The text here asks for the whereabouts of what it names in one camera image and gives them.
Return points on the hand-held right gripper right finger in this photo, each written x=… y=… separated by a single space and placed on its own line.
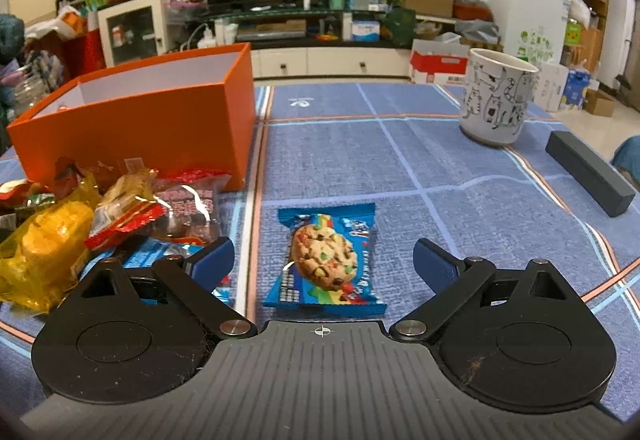
x=435 y=265

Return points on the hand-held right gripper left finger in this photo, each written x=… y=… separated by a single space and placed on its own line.
x=212 y=262

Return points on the light blue snack packet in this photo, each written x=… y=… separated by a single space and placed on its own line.
x=150 y=254

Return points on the snack packets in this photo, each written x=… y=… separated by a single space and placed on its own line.
x=125 y=205

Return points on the blue chip cookie packet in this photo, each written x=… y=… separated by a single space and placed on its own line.
x=320 y=260

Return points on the orange cardboard box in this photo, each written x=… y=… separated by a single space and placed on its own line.
x=150 y=135

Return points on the yellow snack packet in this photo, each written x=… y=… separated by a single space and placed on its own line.
x=45 y=245

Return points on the clear pink snack packet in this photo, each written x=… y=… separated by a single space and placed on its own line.
x=187 y=210

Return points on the blue checked tablecloth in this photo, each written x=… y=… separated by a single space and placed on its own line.
x=400 y=160

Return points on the dark red snack packet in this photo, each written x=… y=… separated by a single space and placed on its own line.
x=67 y=172

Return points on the white cat print cup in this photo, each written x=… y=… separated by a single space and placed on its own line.
x=495 y=105

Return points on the long dark grey box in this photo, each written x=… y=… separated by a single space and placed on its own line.
x=590 y=172

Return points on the green snack packet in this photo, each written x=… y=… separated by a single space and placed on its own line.
x=40 y=201

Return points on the red and white carton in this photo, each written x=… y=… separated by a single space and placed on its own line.
x=435 y=65

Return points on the white box blue print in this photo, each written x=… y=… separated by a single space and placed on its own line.
x=550 y=87

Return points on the blue cloth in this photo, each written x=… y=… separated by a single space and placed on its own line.
x=627 y=157

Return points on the white television stand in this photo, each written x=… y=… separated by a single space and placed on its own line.
x=330 y=62

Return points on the small open cardboard box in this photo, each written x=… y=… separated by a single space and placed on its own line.
x=600 y=104

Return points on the white glass door cabinet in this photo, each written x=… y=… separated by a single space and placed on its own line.
x=132 y=32

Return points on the dark green bag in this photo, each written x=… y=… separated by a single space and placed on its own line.
x=400 y=22

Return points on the red shopping bag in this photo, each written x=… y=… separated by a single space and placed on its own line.
x=82 y=52

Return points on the dark teal puffer jacket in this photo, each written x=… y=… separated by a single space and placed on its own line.
x=10 y=37

